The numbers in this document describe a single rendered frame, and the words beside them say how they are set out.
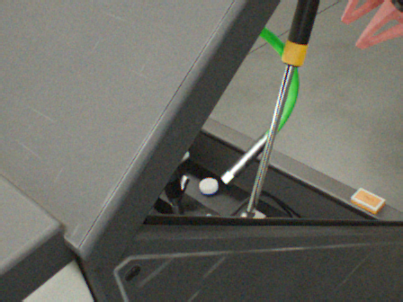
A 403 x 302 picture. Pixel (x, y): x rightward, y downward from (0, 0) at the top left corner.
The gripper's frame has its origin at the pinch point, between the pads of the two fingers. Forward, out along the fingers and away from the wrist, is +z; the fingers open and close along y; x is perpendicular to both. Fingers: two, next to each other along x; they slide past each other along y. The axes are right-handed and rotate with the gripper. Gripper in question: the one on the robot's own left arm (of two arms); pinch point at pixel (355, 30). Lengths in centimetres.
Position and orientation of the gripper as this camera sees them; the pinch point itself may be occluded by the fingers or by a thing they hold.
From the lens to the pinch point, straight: 84.0
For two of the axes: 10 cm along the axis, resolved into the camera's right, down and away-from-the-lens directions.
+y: 2.3, 7.8, -5.8
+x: 7.6, 2.3, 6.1
